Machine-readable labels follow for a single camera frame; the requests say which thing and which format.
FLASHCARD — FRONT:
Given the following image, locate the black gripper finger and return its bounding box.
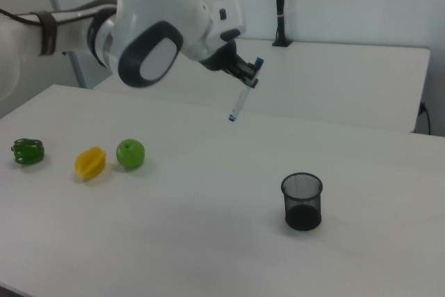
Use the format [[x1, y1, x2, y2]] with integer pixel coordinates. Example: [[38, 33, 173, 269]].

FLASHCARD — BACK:
[[226, 66, 260, 90], [234, 54, 259, 80]]

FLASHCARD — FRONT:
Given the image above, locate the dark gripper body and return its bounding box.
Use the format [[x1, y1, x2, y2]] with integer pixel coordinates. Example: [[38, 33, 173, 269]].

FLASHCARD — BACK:
[[199, 39, 241, 74]]

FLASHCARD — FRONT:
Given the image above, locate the white marker with blue cap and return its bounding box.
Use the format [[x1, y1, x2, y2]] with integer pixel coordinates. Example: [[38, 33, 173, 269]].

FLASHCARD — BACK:
[[227, 56, 264, 123]]

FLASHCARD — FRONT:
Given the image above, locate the black pole with clamp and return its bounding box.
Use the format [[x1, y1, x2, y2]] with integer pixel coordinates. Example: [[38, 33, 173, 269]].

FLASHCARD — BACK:
[[271, 0, 294, 48]]

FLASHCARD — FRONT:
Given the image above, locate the green apple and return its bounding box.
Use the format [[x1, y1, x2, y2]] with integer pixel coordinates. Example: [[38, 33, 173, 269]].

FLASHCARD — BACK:
[[115, 138, 146, 170]]

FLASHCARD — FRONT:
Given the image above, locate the black mesh pen cup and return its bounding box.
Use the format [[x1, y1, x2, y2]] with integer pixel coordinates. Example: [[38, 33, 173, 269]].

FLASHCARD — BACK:
[[280, 172, 324, 232]]

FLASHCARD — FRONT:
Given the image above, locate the yellow starfruit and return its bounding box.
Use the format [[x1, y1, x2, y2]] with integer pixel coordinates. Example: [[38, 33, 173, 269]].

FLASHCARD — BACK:
[[74, 146, 107, 182]]

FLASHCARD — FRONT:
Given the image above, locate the green bell pepper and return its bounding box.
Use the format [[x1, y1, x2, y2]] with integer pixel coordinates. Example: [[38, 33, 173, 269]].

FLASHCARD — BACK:
[[12, 138, 46, 166]]

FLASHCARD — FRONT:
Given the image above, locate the dark cable along arm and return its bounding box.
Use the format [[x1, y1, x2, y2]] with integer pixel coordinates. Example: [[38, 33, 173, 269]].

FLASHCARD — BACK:
[[0, 0, 118, 26]]

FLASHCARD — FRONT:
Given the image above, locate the grey strap around arm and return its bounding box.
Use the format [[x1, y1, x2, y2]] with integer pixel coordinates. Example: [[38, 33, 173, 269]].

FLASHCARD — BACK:
[[31, 10, 59, 56]]

